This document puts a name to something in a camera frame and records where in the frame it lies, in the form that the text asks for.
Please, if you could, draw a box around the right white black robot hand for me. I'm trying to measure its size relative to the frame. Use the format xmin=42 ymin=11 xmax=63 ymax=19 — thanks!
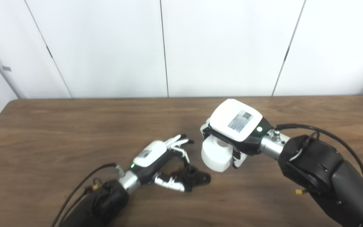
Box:
xmin=200 ymin=99 xmax=274 ymax=169

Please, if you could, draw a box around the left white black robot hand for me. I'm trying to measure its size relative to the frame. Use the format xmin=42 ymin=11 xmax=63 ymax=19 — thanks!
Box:
xmin=130 ymin=134 xmax=194 ymax=193

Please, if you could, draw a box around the round white plastic piece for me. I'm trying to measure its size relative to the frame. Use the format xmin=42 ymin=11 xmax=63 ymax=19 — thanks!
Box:
xmin=201 ymin=134 xmax=235 ymax=172

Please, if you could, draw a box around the black plastic holder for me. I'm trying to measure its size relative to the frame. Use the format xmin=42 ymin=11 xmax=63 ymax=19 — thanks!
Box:
xmin=172 ymin=166 xmax=211 ymax=192

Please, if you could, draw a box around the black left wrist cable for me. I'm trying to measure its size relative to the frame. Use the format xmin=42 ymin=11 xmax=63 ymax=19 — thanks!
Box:
xmin=51 ymin=163 xmax=125 ymax=227

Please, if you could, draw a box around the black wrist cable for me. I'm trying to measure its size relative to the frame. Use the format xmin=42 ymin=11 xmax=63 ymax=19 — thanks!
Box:
xmin=51 ymin=163 xmax=125 ymax=227
xmin=275 ymin=124 xmax=363 ymax=183

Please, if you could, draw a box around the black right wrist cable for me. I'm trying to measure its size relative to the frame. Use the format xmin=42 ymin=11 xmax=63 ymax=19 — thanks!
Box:
xmin=275 ymin=124 xmax=363 ymax=183

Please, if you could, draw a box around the left arm yellow connector wire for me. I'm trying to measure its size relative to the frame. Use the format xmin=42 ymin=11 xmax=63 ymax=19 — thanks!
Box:
xmin=85 ymin=178 xmax=102 ymax=193

